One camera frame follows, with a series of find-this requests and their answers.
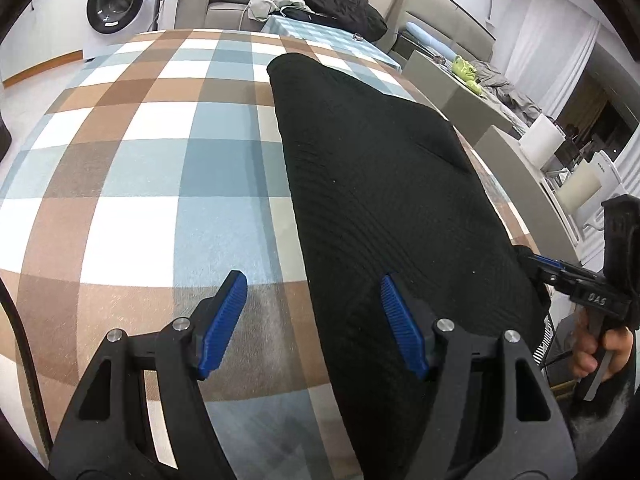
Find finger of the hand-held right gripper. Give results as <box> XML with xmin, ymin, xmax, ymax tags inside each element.
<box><xmin>516</xmin><ymin>245</ymin><xmax>601</xmax><ymax>292</ymax></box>

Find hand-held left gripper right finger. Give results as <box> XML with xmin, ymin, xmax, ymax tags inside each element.
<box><xmin>380</xmin><ymin>274</ymin><xmax>576</xmax><ymax>480</ymax></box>

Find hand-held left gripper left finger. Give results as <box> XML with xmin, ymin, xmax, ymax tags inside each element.
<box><xmin>47</xmin><ymin>269</ymin><xmax>249</xmax><ymax>480</ymax></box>

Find black knit sweater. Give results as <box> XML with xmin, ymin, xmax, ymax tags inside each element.
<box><xmin>266</xmin><ymin>52</ymin><xmax>551</xmax><ymax>480</ymax></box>

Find person's right forearm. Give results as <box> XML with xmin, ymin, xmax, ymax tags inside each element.
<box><xmin>567</xmin><ymin>375</ymin><xmax>636</xmax><ymax>446</ymax></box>

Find white crumpled clothes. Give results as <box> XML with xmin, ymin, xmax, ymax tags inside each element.
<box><xmin>247</xmin><ymin>0</ymin><xmax>301</xmax><ymax>23</ymax></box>

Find person's right hand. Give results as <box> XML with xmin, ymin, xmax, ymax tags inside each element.
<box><xmin>571</xmin><ymin>305</ymin><xmax>635</xmax><ymax>382</ymax></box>

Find black white striped cloth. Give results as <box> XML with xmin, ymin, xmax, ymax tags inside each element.
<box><xmin>532</xmin><ymin>310</ymin><xmax>557</xmax><ymax>367</ymax></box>

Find grey ottoman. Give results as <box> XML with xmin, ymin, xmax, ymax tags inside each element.
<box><xmin>472</xmin><ymin>125</ymin><xmax>583</xmax><ymax>266</ymax></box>

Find brown blue plaid tablecloth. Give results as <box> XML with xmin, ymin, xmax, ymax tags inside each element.
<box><xmin>0</xmin><ymin>27</ymin><xmax>543</xmax><ymax>480</ymax></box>

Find grey crumpled blanket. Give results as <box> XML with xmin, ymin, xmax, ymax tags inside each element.
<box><xmin>470</xmin><ymin>60</ymin><xmax>543</xmax><ymax>121</ymax></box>

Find grey side table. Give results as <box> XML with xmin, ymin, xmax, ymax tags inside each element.
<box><xmin>402</xmin><ymin>50</ymin><xmax>516</xmax><ymax>133</ymax></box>

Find green monster mask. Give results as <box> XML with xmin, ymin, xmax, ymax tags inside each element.
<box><xmin>451</xmin><ymin>56</ymin><xmax>485</xmax><ymax>95</ymax></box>

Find white curtain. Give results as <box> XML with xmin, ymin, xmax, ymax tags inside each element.
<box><xmin>505</xmin><ymin>0</ymin><xmax>601</xmax><ymax>121</ymax></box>

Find light blue pillow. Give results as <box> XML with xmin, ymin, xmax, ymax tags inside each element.
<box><xmin>406</xmin><ymin>21</ymin><xmax>458</xmax><ymax>58</ymax></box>

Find grey upholstered bed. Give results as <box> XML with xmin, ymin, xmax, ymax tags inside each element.
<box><xmin>387</xmin><ymin>0</ymin><xmax>551</xmax><ymax>126</ymax></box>

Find teal checked small table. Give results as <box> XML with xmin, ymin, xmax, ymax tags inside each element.
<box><xmin>262</xmin><ymin>14</ymin><xmax>403</xmax><ymax>73</ymax></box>

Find black puffer jacket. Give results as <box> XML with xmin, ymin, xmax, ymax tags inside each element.
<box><xmin>280</xmin><ymin>0</ymin><xmax>388</xmax><ymax>43</ymax></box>

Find white kitchen base cabinet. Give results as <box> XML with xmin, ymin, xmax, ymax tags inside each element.
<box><xmin>0</xmin><ymin>0</ymin><xmax>93</xmax><ymax>86</ymax></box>

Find black cable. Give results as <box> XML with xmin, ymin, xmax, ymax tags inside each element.
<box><xmin>0</xmin><ymin>277</ymin><xmax>55</xmax><ymax>453</ymax></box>

